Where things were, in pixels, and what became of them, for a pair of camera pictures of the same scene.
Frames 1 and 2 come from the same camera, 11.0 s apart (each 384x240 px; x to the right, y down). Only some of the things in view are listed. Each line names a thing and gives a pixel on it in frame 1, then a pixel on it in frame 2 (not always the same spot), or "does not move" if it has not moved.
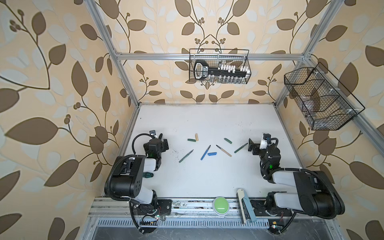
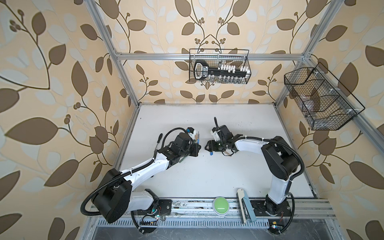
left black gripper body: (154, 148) to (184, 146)
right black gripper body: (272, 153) to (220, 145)
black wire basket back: (216, 66) does not move
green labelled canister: (223, 73) does not move
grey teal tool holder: (247, 211) does not move
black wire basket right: (327, 104) does not move
